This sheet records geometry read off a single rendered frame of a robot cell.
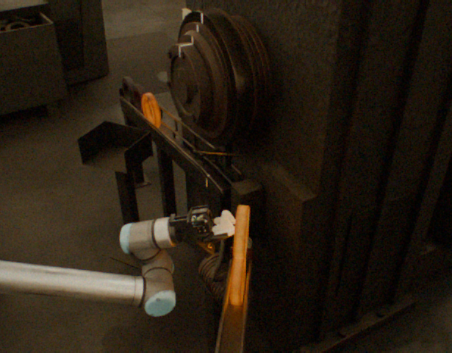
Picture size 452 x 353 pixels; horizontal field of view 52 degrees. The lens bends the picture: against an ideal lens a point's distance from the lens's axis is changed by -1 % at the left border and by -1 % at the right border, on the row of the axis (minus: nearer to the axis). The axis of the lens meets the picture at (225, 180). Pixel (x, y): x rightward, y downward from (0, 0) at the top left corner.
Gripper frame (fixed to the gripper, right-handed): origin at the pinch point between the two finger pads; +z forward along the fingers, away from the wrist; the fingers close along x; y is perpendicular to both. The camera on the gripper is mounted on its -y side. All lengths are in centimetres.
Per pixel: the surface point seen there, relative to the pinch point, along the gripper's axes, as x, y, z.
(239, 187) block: 30.4, -6.4, -5.0
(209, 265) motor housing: 19.1, -30.5, -22.1
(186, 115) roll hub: 42, 20, -19
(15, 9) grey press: 254, 51, -196
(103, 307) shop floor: 37, -65, -89
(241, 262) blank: -5.0, -9.0, -2.0
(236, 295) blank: -11.9, -15.1, -4.6
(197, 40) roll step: 43, 44, -7
